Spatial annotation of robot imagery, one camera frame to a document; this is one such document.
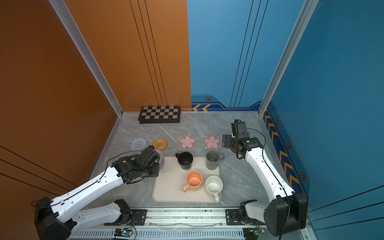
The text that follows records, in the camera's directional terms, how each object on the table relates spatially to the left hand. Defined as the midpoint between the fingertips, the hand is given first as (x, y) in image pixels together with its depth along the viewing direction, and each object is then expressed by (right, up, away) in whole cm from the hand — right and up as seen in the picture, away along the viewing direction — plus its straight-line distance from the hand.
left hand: (157, 167), depth 78 cm
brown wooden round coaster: (+46, +6, +19) cm, 50 cm away
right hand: (+39, +14, +4) cm, 42 cm away
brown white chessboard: (-8, +31, +37) cm, 49 cm away
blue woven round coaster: (-19, +9, +23) cm, 31 cm away
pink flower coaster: (+14, +10, +25) cm, 30 cm away
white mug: (+30, -12, +5) cm, 33 cm away
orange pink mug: (+19, -10, +7) cm, 23 cm away
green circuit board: (-15, -29, -7) cm, 34 cm away
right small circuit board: (+50, -28, -9) cm, 58 cm away
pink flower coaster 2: (+31, +10, +24) cm, 41 cm away
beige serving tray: (+5, -13, +5) cm, 14 cm away
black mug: (+14, +1, +10) cm, 17 cm away
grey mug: (+30, +3, +9) cm, 31 cm away
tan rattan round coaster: (-5, +9, +24) cm, 26 cm away
